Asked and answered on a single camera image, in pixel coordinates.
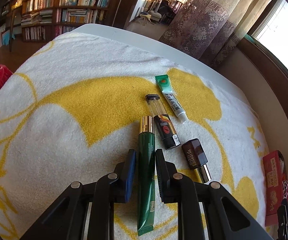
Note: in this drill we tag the brown and gold lipstick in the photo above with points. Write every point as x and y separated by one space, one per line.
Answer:
194 152

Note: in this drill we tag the wooden stool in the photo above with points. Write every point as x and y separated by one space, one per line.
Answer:
146 17

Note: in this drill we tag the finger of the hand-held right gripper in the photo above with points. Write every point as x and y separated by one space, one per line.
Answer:
284 220

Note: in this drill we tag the white and yellow printed towel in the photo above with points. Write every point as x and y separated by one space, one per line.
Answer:
58 92

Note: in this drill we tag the red printed tin box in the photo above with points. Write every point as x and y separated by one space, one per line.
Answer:
272 187

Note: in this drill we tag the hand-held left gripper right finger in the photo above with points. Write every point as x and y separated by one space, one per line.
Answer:
166 187

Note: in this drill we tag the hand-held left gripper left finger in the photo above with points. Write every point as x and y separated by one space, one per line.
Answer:
131 170

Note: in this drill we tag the white and green ointment tube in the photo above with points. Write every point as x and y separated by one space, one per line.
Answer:
171 97

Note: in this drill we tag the patterned purple and cream curtain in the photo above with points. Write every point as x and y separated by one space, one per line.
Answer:
196 25

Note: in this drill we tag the black lipstick with clear cap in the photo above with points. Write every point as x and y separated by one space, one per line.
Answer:
166 132

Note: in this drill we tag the green tube with gold cap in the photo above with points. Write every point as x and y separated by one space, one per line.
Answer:
146 160

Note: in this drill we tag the wooden display shelf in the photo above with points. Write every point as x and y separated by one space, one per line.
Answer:
8 12

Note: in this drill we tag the window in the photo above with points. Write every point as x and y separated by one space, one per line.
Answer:
279 35

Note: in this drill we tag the wooden bookshelf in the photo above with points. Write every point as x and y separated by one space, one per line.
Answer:
56 17

